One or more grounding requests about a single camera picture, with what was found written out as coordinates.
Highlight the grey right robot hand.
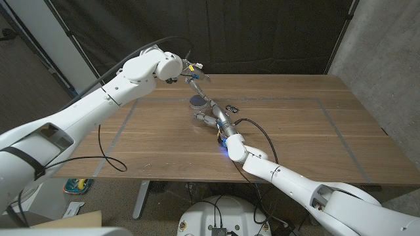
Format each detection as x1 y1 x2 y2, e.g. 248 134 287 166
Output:
192 100 239 138

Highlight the black backdrop stand pole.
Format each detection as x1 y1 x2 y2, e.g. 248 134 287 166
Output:
43 0 110 92
324 0 360 75

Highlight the clear plastic jar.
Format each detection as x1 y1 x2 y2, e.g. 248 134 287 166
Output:
189 94 213 134

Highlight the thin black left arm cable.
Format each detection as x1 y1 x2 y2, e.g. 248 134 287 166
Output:
18 124 129 227

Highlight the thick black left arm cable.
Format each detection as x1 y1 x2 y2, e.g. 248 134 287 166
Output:
60 35 194 112

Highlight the black backdrop curtain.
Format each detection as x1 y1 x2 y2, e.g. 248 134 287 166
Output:
49 0 358 89

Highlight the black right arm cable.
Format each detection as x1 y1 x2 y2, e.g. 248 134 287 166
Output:
231 118 280 226

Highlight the white robot torso base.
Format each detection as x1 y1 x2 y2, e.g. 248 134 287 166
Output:
177 195 272 236

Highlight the white paper scrap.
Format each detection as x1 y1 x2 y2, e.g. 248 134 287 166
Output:
62 201 86 219

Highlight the grey table leg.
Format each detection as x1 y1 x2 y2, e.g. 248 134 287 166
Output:
132 180 150 220

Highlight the brown cardboard piece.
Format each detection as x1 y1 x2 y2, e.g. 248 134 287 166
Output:
30 210 103 229

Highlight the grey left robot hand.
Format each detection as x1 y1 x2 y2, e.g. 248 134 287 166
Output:
181 58 213 102

